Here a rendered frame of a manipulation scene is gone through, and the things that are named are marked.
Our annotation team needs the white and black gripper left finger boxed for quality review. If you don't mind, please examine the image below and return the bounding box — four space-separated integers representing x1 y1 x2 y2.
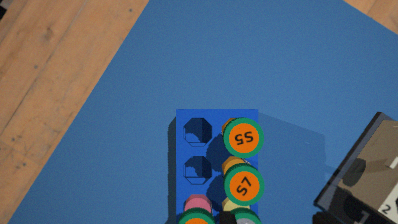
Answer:
219 211 237 224

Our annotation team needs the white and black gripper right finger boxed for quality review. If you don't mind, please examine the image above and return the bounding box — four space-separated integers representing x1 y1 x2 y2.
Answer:
312 212 343 224

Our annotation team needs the blue bench mat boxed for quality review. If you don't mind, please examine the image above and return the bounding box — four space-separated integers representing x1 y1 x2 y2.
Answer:
7 0 398 224

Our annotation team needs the blue tube rack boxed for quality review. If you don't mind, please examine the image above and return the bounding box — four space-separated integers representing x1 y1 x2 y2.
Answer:
176 109 258 224

